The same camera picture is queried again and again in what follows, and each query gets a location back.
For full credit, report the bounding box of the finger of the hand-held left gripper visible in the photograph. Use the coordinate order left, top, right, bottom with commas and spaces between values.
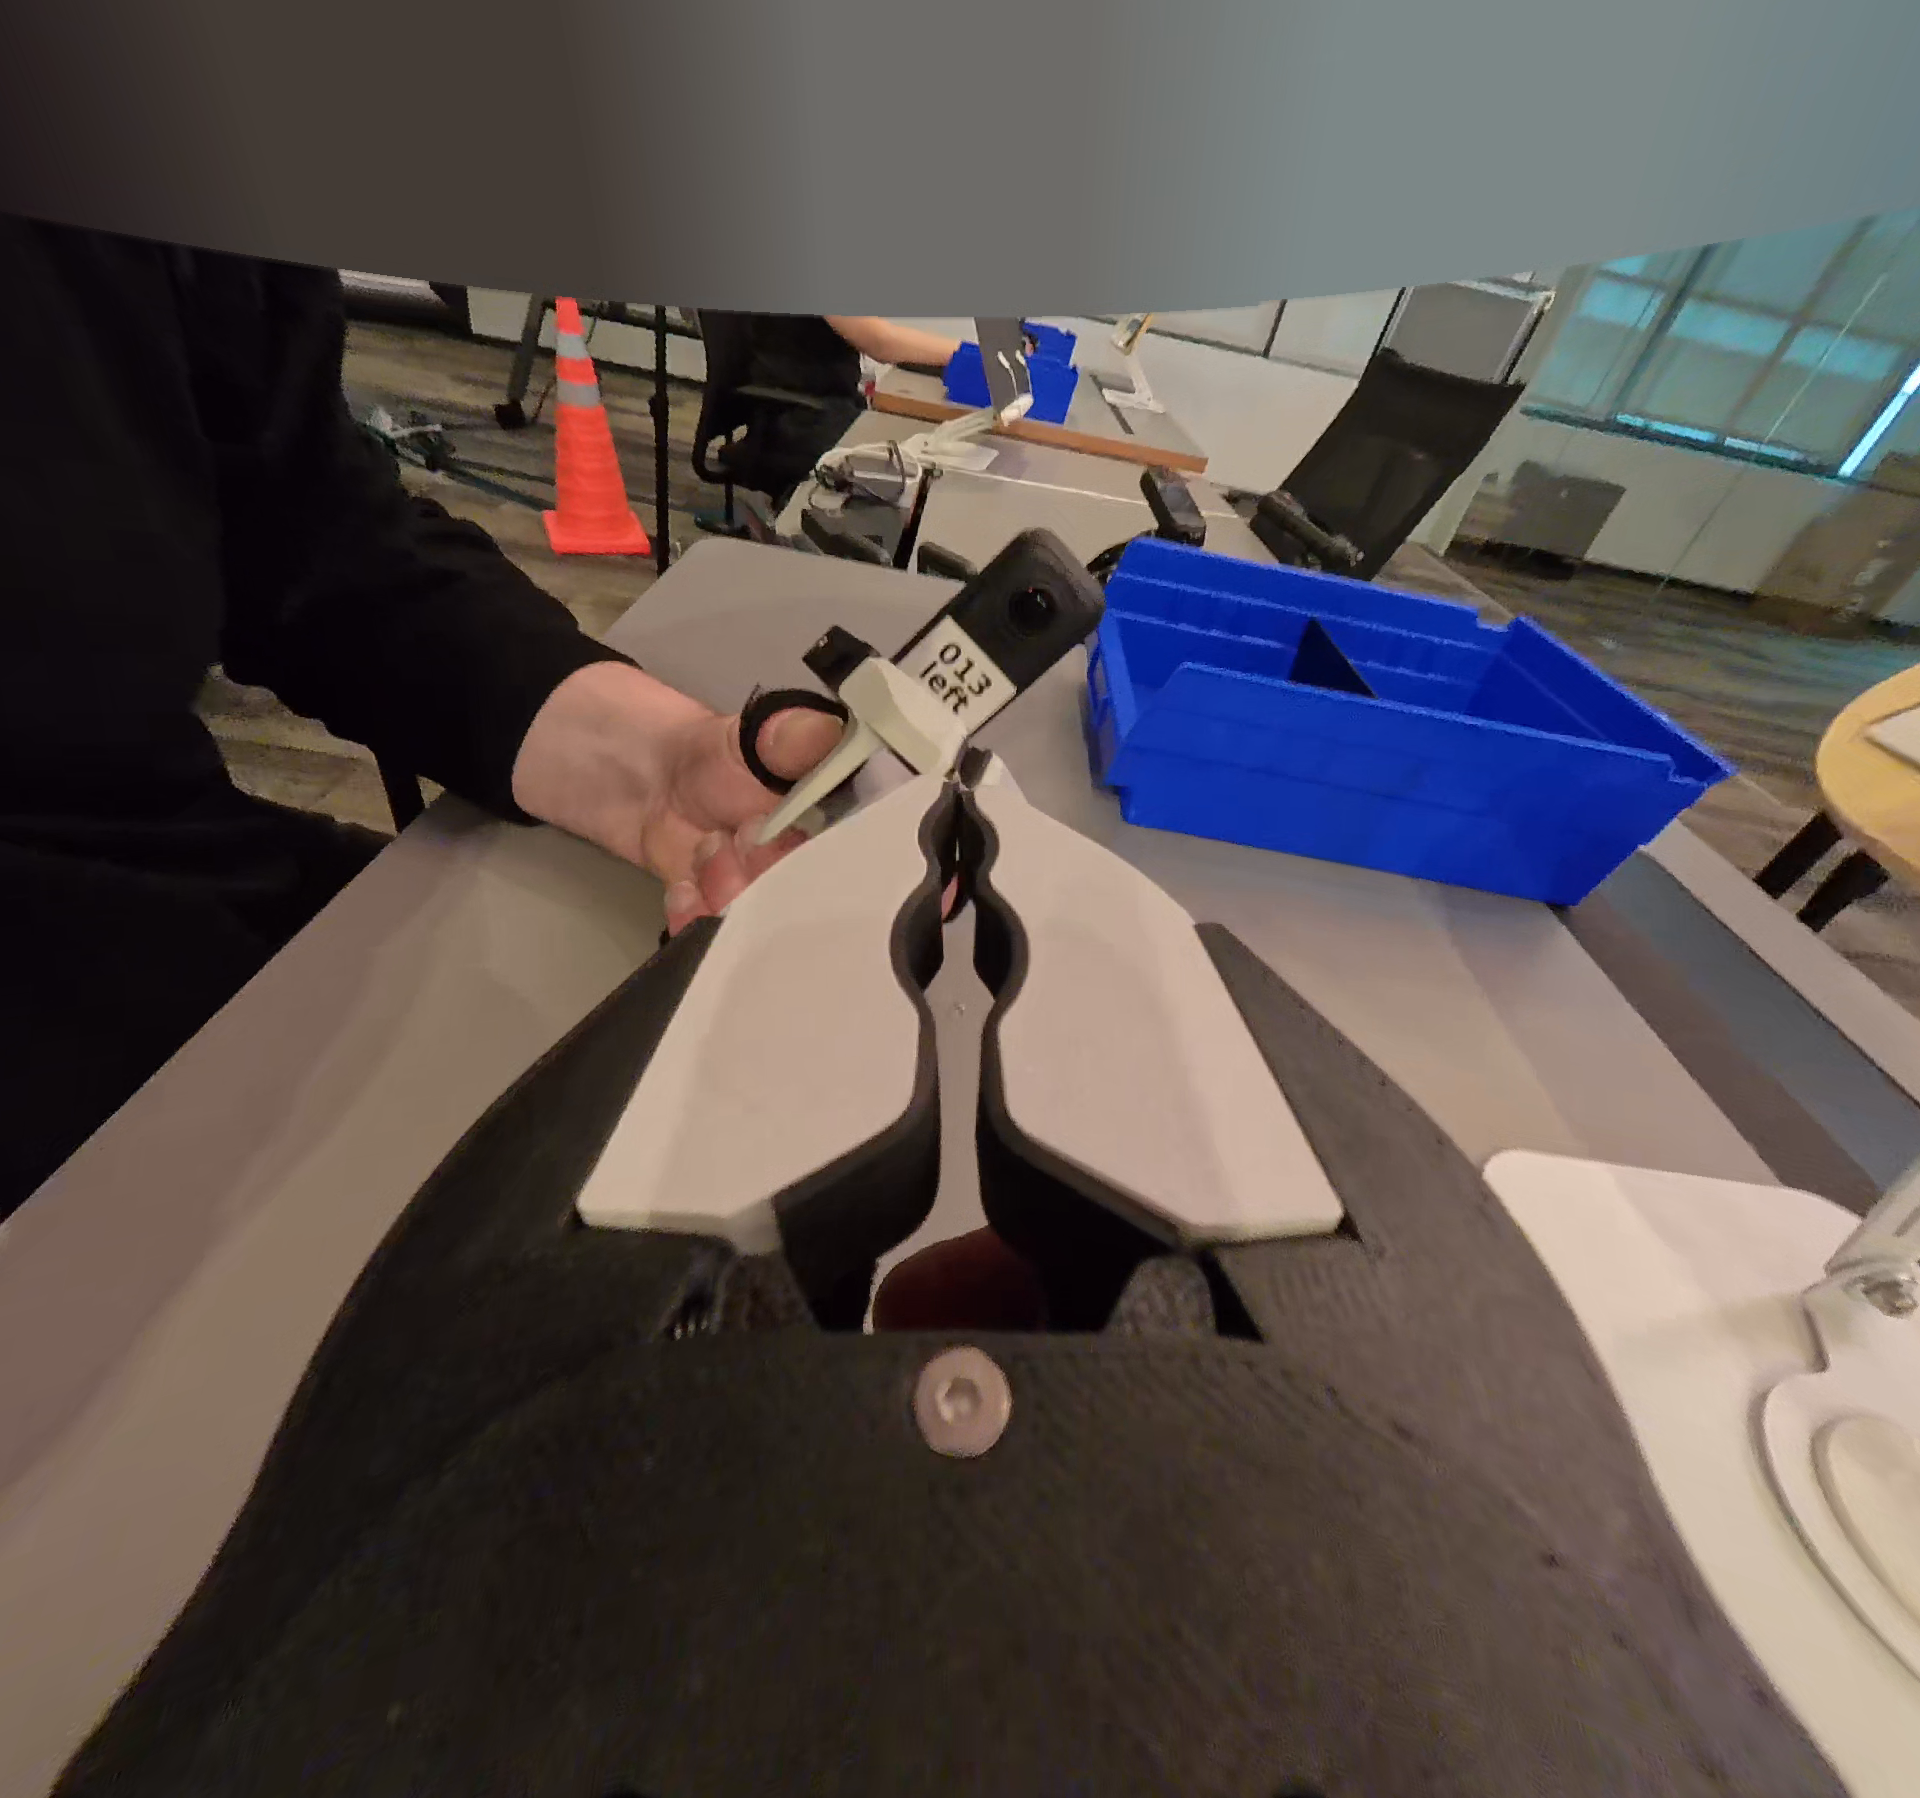
842, 656, 978, 783

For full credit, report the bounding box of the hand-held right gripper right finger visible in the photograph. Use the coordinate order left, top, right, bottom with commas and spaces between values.
958, 753, 1349, 1336

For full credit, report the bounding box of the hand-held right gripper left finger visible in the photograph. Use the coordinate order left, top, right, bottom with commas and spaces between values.
575, 777, 969, 1331

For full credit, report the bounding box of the blue plastic bin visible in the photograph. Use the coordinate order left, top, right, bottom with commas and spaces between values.
1082, 534, 1738, 908
945, 318, 1082, 426

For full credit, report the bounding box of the person's left forearm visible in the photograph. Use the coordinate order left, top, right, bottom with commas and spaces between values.
210, 386, 638, 827

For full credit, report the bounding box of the pale neighbouring desk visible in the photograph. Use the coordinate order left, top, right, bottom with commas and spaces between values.
773, 403, 1510, 598

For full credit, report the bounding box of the wood-edged desk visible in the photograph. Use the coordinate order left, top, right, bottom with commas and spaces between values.
872, 328, 1210, 474

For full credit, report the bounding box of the grey desk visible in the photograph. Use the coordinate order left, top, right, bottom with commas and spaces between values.
0, 537, 1920, 1798

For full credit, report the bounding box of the person's left hand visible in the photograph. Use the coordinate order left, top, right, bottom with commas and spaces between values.
509, 659, 851, 935

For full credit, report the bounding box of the person's right hand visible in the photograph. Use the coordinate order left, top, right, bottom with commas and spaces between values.
873, 1228, 1048, 1331

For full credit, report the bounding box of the black bin divider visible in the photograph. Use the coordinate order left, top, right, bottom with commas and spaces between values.
1288, 616, 1381, 699

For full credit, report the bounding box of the black office chair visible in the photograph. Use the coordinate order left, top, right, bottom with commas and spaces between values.
688, 383, 797, 516

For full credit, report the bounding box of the black stand pole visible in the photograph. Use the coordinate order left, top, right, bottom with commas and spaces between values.
648, 304, 675, 578

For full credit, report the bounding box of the black mesh lounge chair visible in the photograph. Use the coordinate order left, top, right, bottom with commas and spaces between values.
1277, 344, 1526, 578

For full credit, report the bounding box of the orange traffic cone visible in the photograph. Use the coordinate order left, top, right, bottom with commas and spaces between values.
541, 297, 656, 558

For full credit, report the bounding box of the silver framed board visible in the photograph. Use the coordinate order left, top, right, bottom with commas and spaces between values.
1381, 282, 1554, 391

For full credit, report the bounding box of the instruction sheet on white stand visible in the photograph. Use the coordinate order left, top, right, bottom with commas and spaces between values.
1481, 663, 1920, 1798

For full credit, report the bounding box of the person's torso in black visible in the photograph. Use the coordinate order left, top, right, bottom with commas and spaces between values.
0, 213, 410, 1212

